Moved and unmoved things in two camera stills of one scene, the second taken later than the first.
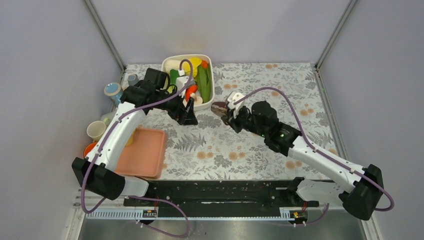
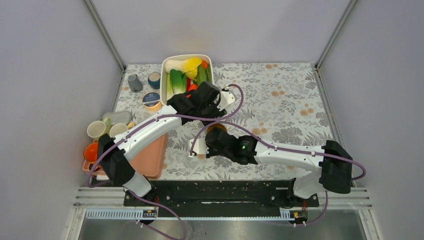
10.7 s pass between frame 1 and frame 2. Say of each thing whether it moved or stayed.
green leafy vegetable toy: stayed
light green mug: stayed
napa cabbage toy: stayed
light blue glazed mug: moved
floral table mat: stayed
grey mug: stayed
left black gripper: moved
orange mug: stayed
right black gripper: moved
